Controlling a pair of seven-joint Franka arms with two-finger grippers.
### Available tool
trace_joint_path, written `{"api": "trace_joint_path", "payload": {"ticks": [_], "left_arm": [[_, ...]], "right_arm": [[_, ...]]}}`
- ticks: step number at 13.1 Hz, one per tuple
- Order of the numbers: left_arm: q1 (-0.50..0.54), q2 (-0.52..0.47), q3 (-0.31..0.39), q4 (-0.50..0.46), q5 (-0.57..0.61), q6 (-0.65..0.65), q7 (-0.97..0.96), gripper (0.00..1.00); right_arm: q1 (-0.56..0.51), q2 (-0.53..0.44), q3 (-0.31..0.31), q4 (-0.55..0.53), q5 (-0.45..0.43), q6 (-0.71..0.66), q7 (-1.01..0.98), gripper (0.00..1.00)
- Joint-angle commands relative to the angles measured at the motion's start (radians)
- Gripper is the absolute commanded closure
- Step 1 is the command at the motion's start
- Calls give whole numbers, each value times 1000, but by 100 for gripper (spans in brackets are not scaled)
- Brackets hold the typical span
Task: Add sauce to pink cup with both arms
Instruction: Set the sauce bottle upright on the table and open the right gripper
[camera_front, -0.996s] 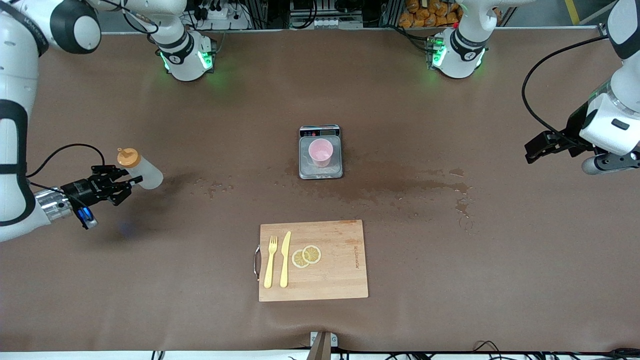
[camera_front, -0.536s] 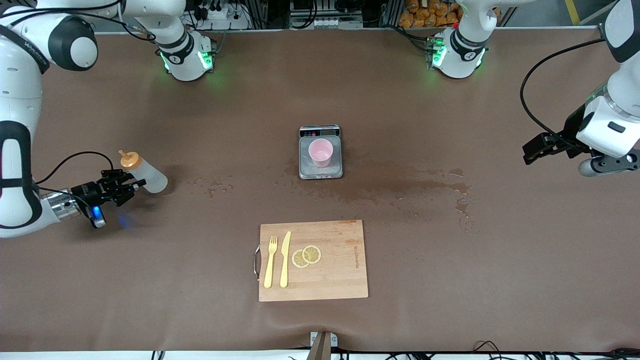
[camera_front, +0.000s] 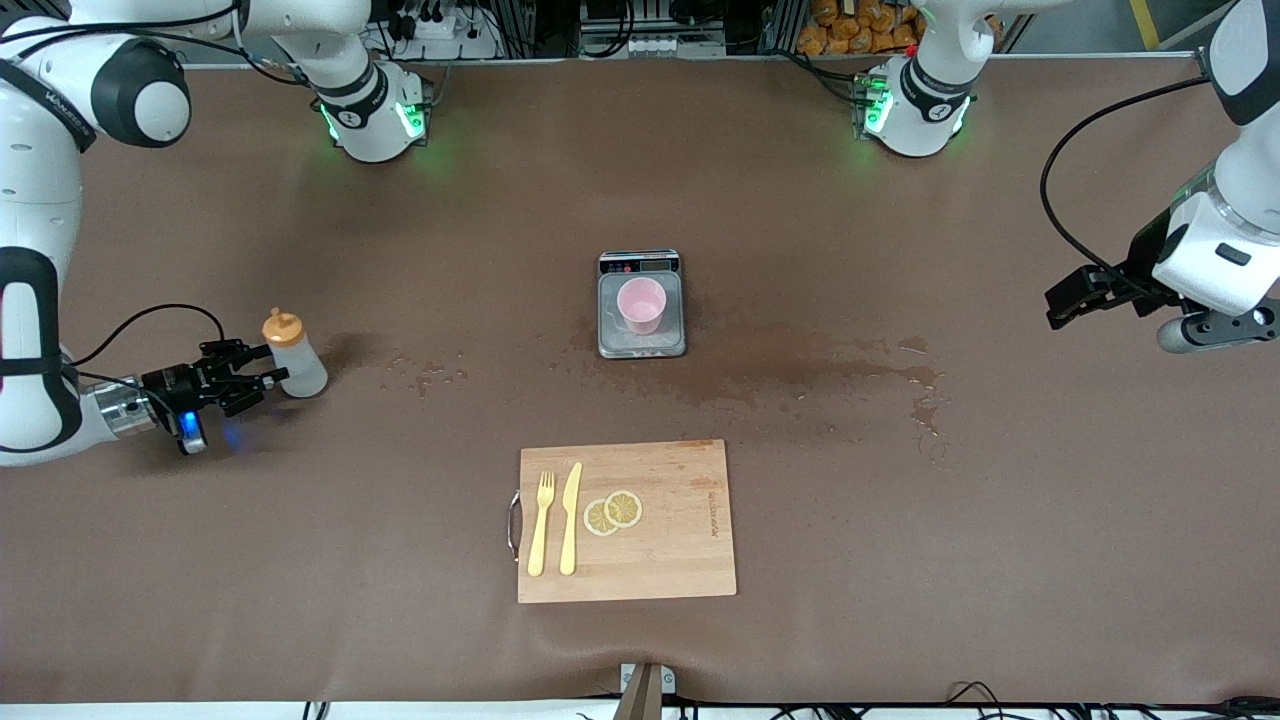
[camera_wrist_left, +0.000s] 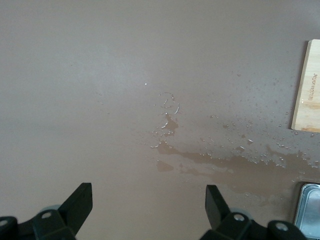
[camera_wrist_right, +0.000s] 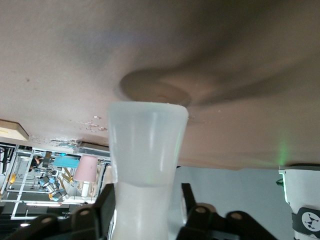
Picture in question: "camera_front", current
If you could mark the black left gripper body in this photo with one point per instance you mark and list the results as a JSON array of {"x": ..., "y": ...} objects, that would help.
[{"x": 1128, "y": 277}]

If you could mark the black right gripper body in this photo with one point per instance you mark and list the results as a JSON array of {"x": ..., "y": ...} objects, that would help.
[{"x": 174, "y": 383}]

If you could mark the clear sauce bottle orange cap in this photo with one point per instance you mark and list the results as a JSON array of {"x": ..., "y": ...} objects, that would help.
[{"x": 300, "y": 370}]

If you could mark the pink plastic cup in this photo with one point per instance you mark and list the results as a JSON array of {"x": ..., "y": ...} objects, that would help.
[{"x": 640, "y": 305}]

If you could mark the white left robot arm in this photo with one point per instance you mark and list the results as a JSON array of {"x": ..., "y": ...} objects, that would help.
[{"x": 920, "y": 110}]

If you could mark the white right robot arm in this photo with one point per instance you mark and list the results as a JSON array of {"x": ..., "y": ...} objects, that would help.
[{"x": 30, "y": 200}]

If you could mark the brown table mat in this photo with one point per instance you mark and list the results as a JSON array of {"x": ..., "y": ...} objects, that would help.
[{"x": 300, "y": 550}]

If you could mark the yellow plastic fork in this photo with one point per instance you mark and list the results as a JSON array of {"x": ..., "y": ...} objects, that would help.
[{"x": 540, "y": 540}]

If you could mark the yellow plastic knife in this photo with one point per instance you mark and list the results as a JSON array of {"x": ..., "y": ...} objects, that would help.
[{"x": 570, "y": 530}]

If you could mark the pile of orange bread rolls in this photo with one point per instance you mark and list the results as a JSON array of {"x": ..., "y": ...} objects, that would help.
[{"x": 850, "y": 30}]

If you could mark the silver digital kitchen scale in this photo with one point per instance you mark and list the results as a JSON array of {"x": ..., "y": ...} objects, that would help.
[{"x": 608, "y": 320}]

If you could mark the white power strip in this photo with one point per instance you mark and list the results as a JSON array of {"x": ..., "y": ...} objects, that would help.
[{"x": 440, "y": 30}]

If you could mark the lemon slice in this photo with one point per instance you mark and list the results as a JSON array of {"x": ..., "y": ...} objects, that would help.
[{"x": 625, "y": 508}]

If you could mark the wooden cutting board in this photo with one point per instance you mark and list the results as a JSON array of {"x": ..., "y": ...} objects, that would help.
[{"x": 680, "y": 560}]

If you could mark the control box with white plugs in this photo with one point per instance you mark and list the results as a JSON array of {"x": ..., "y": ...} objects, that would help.
[{"x": 650, "y": 45}]

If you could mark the camera stand bracket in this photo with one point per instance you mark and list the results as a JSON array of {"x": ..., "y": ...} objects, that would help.
[{"x": 645, "y": 700}]

